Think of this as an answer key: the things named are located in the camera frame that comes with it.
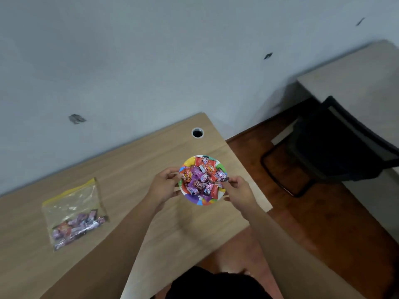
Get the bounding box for person's right hand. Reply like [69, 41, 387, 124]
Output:
[222, 176, 259, 212]

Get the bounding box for person's left hand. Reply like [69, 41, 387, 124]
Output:
[145, 167, 183, 211]

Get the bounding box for colourful paper plate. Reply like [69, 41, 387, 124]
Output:
[178, 155, 229, 206]

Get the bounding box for person's right forearm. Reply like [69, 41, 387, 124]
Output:
[241, 205, 366, 299]

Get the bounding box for person's left forearm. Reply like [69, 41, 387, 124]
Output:
[40, 194, 166, 299]

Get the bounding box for pile of wrapped candies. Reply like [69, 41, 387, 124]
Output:
[181, 157, 227, 198]

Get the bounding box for black office chair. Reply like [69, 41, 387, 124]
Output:
[260, 96, 399, 198]

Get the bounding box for person's black shorts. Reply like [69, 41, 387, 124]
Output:
[165, 266, 273, 299]

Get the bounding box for clear zip bag yellow strip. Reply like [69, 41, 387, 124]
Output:
[41, 178, 109, 251]

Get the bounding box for heap of bagged candies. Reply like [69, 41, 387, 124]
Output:
[51, 209, 108, 250]

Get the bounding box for beige side desk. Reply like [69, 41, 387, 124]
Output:
[271, 40, 399, 243]

